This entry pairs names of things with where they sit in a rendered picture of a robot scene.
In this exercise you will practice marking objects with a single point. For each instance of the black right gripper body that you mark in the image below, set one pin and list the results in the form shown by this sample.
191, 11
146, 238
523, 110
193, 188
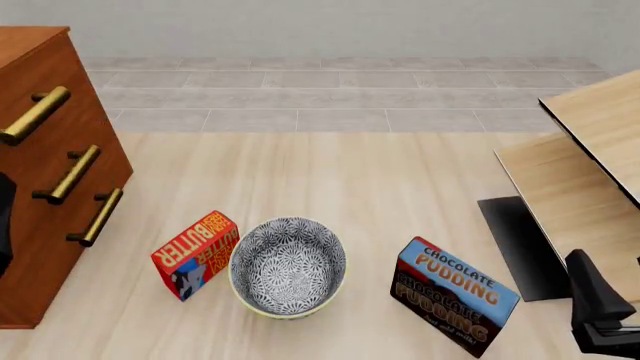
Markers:
607, 335

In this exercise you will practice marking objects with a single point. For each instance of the flat black panel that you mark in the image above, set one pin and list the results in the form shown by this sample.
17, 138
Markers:
520, 247

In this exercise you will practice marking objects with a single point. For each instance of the red butter box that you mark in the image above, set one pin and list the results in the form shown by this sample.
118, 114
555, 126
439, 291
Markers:
186, 247

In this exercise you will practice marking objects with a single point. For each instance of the blue chocolate pudding box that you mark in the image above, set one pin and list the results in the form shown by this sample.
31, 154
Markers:
450, 296

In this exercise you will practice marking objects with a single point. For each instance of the pale wooden board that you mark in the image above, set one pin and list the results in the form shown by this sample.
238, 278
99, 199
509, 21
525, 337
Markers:
560, 187

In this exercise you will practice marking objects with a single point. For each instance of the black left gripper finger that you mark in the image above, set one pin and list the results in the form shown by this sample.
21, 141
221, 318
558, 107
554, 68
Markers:
5, 225

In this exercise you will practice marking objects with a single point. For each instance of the black white patterned bowl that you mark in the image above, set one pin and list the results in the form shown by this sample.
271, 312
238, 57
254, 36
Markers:
287, 270

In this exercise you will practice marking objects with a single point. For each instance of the wooden drawer front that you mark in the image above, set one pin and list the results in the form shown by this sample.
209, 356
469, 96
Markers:
57, 264
52, 65
42, 168

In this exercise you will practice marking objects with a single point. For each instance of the wooden cabinet with drawers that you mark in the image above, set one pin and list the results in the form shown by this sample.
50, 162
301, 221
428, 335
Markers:
30, 296

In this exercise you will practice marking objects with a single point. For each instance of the pale wooden desk top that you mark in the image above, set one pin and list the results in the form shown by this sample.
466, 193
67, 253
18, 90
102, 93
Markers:
607, 112

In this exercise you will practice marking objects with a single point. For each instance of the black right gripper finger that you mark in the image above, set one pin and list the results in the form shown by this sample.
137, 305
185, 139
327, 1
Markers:
592, 288

